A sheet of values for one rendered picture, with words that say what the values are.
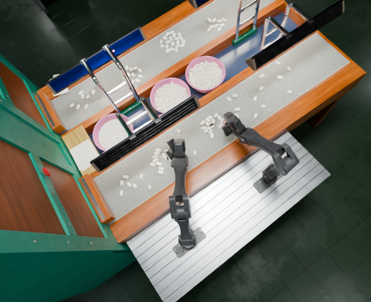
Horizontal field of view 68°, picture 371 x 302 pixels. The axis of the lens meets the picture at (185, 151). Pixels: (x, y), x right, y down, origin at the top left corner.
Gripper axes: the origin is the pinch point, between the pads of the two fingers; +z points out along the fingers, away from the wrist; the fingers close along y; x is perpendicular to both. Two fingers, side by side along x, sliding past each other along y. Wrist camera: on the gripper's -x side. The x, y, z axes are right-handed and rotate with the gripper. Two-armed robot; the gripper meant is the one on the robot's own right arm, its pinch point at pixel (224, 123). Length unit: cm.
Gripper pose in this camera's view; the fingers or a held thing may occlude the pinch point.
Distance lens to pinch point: 167.0
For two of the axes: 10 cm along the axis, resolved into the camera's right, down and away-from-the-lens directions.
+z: -3.5, -3.7, 8.6
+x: 4.4, 7.4, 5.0
